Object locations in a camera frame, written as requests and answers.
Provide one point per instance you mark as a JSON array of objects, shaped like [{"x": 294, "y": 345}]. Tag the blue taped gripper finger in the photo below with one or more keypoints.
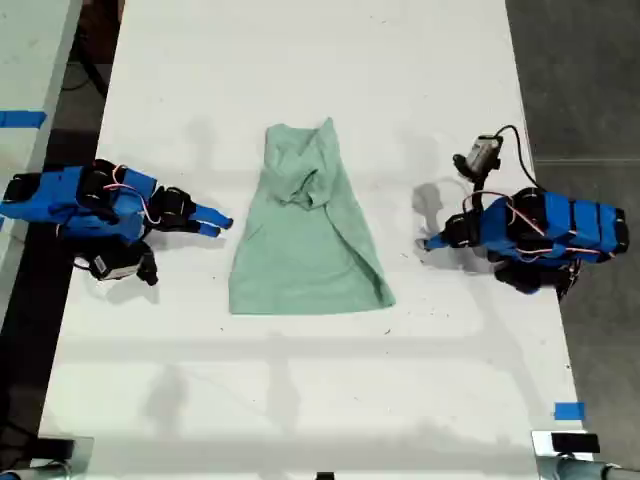
[
  {"x": 437, "y": 236},
  {"x": 436, "y": 245},
  {"x": 210, "y": 230},
  {"x": 212, "y": 216}
]

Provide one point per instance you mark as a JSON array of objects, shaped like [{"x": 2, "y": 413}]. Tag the pale green t-shirt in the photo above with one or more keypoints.
[{"x": 305, "y": 260}]

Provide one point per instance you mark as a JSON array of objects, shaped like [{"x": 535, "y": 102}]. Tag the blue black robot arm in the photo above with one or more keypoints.
[
  {"x": 125, "y": 192},
  {"x": 560, "y": 225}
]

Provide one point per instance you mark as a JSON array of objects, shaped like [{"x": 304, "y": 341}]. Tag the long blue tape strip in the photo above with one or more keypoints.
[{"x": 22, "y": 118}]

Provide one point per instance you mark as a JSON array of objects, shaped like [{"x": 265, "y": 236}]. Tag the white side table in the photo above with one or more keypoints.
[{"x": 25, "y": 60}]

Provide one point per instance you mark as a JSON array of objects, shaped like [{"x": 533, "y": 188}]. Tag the short blue tape strip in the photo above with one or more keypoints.
[{"x": 569, "y": 411}]

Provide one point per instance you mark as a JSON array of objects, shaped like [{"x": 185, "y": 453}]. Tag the metal corner plate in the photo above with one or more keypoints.
[
  {"x": 84, "y": 452},
  {"x": 541, "y": 442}
]

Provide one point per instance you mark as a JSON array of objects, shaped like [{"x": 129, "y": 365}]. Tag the small black box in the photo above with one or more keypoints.
[
  {"x": 575, "y": 443},
  {"x": 55, "y": 447}
]

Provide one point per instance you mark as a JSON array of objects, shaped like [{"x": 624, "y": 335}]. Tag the grey metal pole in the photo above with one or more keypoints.
[
  {"x": 30, "y": 472},
  {"x": 575, "y": 470}
]

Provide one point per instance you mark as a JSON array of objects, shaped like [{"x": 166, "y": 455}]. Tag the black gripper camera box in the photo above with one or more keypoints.
[
  {"x": 117, "y": 262},
  {"x": 480, "y": 155}
]

